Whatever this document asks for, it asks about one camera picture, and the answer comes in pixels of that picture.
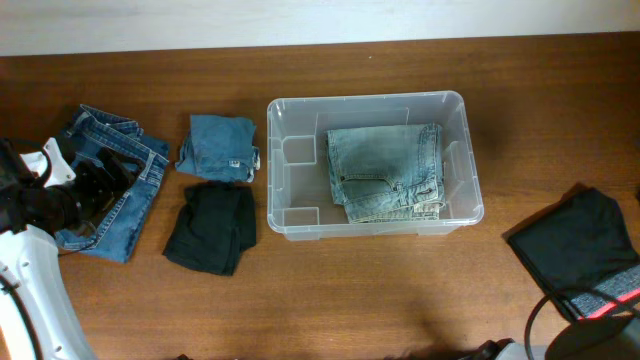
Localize black garment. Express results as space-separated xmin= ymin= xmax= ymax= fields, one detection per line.
xmin=163 ymin=182 xmax=257 ymax=276

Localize light blue jeans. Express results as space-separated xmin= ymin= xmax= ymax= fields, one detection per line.
xmin=327 ymin=123 xmax=446 ymax=224

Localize black shorts with red waistband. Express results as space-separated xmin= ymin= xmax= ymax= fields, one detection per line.
xmin=505 ymin=188 xmax=639 ymax=321

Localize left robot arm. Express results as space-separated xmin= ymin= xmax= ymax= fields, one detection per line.
xmin=1 ymin=138 xmax=143 ymax=359

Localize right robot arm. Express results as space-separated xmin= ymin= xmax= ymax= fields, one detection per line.
xmin=457 ymin=315 xmax=639 ymax=360

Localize dark blue folded jeans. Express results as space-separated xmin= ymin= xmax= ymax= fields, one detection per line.
xmin=55 ymin=104 xmax=169 ymax=263

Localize small blue folded garment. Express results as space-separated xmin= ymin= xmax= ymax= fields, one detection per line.
xmin=175 ymin=115 xmax=261 ymax=183

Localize clear plastic storage bin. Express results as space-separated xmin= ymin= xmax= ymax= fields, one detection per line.
xmin=266 ymin=90 xmax=484 ymax=241

